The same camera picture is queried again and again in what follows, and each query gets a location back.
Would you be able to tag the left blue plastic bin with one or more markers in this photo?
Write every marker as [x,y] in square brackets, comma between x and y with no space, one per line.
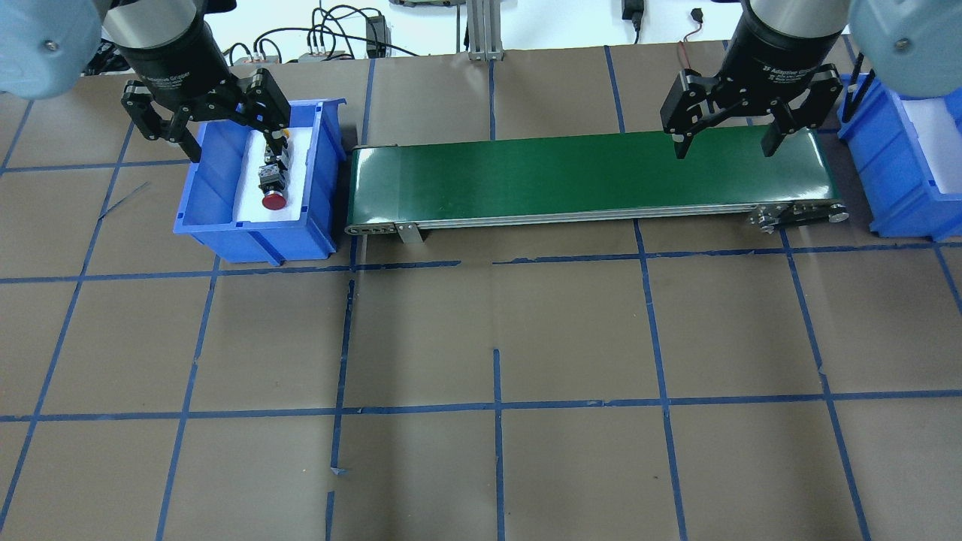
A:
[228,207]

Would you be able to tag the right blue plastic bin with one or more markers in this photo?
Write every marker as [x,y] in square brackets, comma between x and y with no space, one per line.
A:
[895,176]

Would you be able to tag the yellow push button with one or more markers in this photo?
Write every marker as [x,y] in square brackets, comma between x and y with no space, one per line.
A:
[277,149]

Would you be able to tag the white foam pad right bin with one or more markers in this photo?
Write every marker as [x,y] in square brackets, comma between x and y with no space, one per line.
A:
[940,141]

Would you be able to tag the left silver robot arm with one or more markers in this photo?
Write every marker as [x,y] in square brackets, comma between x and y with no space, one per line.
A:
[46,45]

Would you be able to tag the green conveyor belt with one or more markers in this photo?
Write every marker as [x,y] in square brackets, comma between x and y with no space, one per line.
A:
[405,190]

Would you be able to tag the white foam pad left bin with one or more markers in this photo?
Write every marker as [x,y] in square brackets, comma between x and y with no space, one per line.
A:
[248,202]

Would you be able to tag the blue plastic bin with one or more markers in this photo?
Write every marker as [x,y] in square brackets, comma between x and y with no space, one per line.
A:
[228,207]
[895,176]

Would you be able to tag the aluminium frame post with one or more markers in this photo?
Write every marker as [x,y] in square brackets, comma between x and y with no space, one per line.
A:
[484,31]

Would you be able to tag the red push button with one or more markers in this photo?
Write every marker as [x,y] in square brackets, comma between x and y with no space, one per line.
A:
[272,182]

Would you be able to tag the white foam pad bin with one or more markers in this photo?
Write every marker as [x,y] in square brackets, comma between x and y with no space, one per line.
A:
[248,202]
[940,141]

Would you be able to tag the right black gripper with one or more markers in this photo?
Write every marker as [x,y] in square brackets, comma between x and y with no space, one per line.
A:
[774,51]

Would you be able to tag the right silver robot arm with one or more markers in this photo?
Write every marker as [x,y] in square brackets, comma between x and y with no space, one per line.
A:
[913,46]

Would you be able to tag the black power adapter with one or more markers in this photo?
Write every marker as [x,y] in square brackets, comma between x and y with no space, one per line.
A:
[376,36]

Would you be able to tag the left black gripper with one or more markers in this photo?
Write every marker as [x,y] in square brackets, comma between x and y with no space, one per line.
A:
[171,64]

